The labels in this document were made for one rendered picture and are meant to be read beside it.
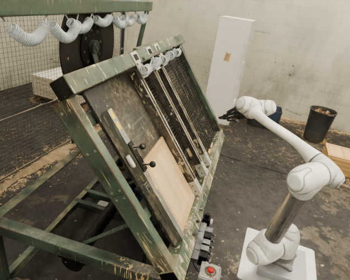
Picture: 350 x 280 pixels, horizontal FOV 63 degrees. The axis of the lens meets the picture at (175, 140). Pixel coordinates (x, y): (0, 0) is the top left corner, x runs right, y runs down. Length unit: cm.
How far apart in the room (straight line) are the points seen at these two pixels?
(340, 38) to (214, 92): 284
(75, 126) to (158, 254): 84
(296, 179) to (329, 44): 574
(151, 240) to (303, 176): 86
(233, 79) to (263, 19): 178
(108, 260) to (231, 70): 455
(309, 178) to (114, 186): 97
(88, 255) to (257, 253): 103
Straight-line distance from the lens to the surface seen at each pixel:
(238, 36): 570
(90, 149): 149
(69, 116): 148
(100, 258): 198
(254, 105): 177
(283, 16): 702
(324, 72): 717
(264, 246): 188
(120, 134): 167
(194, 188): 230
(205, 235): 222
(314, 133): 635
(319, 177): 157
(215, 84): 591
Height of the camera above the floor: 230
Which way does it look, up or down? 27 degrees down
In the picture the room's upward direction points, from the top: 8 degrees clockwise
